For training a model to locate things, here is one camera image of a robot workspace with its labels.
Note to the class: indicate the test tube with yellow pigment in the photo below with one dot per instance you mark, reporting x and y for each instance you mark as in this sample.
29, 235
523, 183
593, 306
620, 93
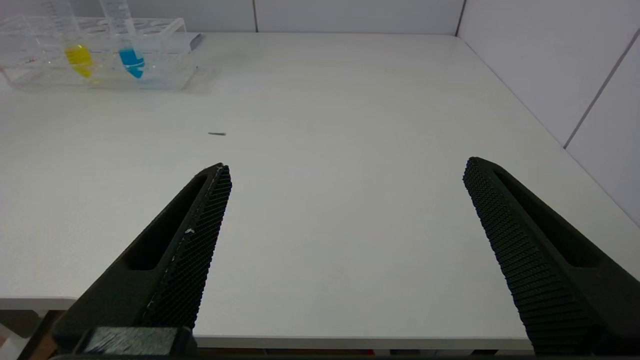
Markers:
79, 59

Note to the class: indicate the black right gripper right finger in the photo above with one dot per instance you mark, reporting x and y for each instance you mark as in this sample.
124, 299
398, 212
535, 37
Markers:
550, 270

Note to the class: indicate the test tube with blue pigment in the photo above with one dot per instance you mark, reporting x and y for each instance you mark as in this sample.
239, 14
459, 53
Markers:
131, 60

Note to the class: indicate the clear acrylic test tube rack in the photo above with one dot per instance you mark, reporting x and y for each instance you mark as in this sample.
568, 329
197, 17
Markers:
165, 60

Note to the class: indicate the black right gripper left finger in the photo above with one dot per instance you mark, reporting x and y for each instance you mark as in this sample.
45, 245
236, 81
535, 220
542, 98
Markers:
175, 270

